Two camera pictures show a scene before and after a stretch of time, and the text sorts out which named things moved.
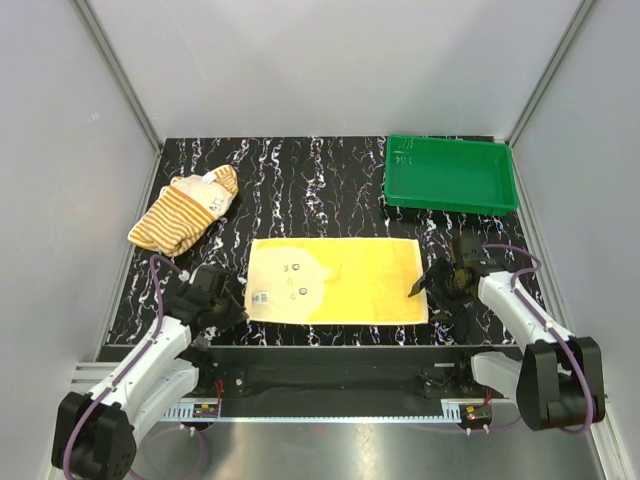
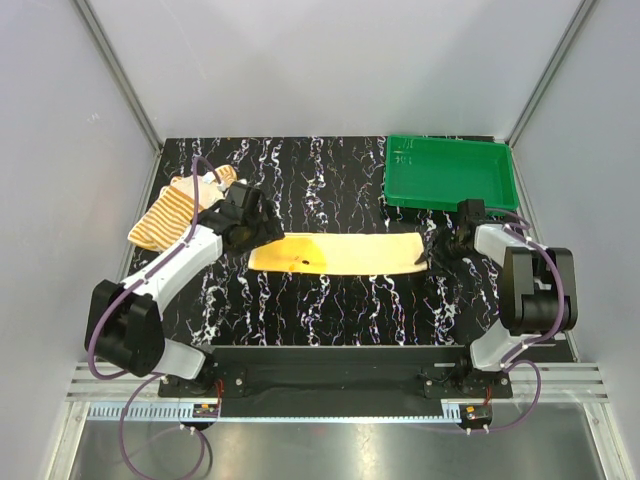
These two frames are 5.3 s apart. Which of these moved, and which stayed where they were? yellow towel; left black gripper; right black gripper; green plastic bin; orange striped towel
Moved: yellow towel; right black gripper; left black gripper
Stayed: orange striped towel; green plastic bin
